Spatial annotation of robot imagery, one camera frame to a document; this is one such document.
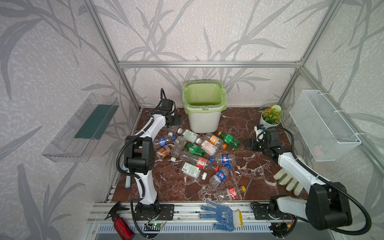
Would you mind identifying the small bottle blue label crushed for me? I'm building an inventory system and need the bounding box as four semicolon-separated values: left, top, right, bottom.
212;154;236;166

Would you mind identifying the green plastic bin liner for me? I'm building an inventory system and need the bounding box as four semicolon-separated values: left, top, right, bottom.
182;80;227;115

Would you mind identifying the green bottle middle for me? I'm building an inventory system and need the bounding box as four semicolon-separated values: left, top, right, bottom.
185;143;206;157

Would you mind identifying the clear bottle green label lower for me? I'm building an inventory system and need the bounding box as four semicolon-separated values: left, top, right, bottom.
181;162;207;181

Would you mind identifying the white trash bin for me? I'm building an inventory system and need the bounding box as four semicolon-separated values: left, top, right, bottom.
183;80;228;134

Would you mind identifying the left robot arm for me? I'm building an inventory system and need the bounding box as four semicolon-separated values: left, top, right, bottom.
116;98;181;215

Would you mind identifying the green bottle yellow cap right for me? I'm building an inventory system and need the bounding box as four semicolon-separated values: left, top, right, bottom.
218;132;241;150

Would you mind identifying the white wire mesh basket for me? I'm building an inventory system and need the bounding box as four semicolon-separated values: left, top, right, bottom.
290;90;362;162

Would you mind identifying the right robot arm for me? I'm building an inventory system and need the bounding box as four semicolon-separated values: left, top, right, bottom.
244;125;372;236

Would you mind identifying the blue dotted work glove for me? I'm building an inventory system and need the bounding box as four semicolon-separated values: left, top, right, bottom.
198;200;244;232

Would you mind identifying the clear acrylic wall shelf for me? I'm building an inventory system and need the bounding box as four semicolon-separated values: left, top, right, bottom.
42;94;120;163

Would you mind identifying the clear bottle pink label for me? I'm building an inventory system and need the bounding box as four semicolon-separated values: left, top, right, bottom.
196;138;219;156

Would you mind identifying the potted plant white pot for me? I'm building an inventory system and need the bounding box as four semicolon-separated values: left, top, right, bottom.
260;105;285;128

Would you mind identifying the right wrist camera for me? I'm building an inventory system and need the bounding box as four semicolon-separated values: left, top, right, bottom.
254;124;265;142

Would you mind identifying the light blue spatula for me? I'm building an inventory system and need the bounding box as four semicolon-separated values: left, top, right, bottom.
123;166;131;189

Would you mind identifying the red spray bottle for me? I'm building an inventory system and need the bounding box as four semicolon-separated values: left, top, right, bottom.
105;202;135;240

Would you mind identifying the long clear bottle red label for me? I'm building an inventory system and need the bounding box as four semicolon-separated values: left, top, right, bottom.
180;151;219;172

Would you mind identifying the clear pepsi bottle blue cap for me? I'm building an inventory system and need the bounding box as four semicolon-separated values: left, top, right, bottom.
209;164;232;188

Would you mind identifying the clear bottle red label yellow cap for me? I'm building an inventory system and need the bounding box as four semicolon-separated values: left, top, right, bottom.
216;186;247;203

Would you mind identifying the clear bottle orange label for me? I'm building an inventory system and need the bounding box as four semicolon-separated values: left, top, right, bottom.
204;133;227;150

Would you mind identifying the green circuit board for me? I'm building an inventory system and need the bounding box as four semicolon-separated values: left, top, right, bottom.
145;221;167;232

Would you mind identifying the cream rubber glove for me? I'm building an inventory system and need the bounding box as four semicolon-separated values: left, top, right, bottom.
274;169;304;196

